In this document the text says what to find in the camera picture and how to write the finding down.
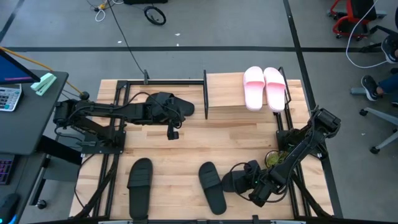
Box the pink rubber slide sandal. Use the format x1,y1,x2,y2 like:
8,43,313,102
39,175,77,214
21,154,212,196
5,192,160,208
263,67,287,113
243,65,266,112

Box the glass jar green contents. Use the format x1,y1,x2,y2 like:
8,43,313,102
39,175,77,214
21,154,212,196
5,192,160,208
264,149,289,169

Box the black box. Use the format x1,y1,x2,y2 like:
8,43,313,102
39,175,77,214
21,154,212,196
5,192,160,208
123,0,169,5

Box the mint green stapler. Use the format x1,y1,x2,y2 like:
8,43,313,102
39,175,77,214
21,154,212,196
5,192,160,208
30,72,58,97

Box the black desk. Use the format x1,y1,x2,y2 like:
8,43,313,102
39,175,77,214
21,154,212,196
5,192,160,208
0,70,83,210

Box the grey chair base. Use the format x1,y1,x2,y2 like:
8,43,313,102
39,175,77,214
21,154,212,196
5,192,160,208
350,86,398,156

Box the person's shoe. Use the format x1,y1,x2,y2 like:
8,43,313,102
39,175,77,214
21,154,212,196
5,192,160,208
361,74,381,102

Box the grey desk calculator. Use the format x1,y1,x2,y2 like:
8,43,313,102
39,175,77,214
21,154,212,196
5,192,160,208
0,83,23,113

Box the computer monitor blue screen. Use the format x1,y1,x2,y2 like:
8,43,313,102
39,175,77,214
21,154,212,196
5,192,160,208
0,48,42,86

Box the person's leg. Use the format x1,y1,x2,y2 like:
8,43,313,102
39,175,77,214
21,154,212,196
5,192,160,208
374,72,398,95

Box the keyboard with purple backlight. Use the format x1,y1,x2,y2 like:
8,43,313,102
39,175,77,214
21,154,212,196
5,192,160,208
0,154,16,186

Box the black computer mouse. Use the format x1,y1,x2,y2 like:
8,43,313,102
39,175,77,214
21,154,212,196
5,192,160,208
0,192,21,224

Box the black office chair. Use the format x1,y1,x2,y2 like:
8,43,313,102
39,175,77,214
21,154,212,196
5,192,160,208
360,24,398,65

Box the red chair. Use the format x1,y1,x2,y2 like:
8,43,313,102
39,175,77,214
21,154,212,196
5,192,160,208
327,0,388,42

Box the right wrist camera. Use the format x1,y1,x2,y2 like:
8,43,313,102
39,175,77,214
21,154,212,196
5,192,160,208
248,192,270,208

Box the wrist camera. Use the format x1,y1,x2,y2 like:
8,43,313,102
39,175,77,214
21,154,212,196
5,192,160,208
167,123,180,141
248,192,270,208

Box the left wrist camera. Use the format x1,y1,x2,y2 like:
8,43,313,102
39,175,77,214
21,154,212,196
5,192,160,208
167,123,180,141

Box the black aluminium table frame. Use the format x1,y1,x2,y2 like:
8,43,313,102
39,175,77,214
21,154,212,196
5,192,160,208
70,68,336,224

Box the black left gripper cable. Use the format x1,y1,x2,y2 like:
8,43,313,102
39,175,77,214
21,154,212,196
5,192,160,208
123,91,184,129

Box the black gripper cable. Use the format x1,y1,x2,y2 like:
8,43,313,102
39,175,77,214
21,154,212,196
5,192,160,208
222,161,280,203
123,91,184,129

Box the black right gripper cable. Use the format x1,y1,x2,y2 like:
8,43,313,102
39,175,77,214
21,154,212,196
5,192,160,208
222,161,280,203

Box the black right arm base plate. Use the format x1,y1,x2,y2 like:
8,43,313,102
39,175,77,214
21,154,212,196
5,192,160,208
275,129,327,159

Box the wooden shelf with black frame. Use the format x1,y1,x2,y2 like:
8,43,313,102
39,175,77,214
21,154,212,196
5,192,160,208
203,66,293,121

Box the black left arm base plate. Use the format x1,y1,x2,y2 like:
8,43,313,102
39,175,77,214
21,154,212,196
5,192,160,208
81,129,127,156

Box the black floor cable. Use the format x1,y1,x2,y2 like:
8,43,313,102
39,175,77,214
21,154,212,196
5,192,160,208
106,0,149,78

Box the black ring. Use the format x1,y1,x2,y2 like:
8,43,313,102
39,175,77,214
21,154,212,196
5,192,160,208
143,5,167,26

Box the white coiled cable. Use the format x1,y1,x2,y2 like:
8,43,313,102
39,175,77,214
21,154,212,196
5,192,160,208
95,0,125,23

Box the orange taut cord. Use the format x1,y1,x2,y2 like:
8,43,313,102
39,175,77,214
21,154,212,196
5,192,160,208
0,45,85,95

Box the long white cable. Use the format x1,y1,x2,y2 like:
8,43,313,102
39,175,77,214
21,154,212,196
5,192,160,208
345,0,389,69

